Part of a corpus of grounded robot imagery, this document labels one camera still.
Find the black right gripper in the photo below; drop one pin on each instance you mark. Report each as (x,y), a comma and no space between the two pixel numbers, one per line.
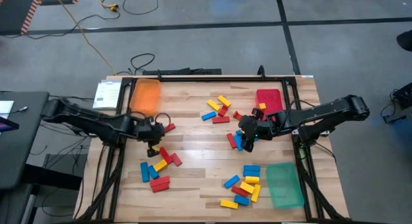
(257,129)

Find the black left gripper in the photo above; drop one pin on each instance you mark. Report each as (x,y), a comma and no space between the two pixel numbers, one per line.
(148,132)

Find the red wooden arch block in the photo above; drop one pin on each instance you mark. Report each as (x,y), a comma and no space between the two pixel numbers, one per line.
(237,115)

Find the yellow wooden block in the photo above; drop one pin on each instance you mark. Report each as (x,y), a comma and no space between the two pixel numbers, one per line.
(213,105)
(256,192)
(160,165)
(224,101)
(251,179)
(228,204)
(155,148)
(247,187)

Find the small yellow wooden cube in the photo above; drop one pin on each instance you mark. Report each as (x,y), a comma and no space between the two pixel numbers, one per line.
(262,106)

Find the red plastic bin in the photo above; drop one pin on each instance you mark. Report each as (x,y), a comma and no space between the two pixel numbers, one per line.
(270,100)

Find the orange plastic bin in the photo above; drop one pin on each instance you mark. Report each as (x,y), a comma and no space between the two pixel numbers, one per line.
(145,97)

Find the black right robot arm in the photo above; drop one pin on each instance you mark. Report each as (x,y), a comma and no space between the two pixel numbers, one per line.
(322,113)

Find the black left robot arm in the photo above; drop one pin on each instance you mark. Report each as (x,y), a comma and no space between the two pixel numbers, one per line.
(87,119)

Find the black power strip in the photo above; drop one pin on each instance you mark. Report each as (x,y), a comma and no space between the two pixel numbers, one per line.
(181,71)

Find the white paper booklet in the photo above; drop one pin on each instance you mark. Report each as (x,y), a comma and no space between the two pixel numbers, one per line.
(107,94)

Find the green plastic bin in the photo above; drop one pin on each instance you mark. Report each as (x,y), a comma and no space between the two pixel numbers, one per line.
(284,185)

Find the black desk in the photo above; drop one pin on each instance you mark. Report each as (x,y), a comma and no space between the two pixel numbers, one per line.
(22,137)

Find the dark tablet screen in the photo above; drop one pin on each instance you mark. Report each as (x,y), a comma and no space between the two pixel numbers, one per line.
(6,125)

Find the white paper sheet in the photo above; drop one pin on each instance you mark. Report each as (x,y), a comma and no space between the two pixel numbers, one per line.
(5,108)

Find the person's shoe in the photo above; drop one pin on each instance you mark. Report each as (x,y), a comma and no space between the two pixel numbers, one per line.
(405,40)

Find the large striped black floor mat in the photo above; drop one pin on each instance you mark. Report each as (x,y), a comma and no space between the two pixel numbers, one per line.
(16,11)

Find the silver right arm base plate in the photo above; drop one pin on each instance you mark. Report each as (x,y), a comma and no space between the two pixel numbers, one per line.
(294,132)

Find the black metal table frame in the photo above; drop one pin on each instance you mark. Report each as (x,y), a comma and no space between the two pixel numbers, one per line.
(225,79)

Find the black camera clamp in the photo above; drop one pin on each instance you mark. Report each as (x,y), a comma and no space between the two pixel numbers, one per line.
(261,72)

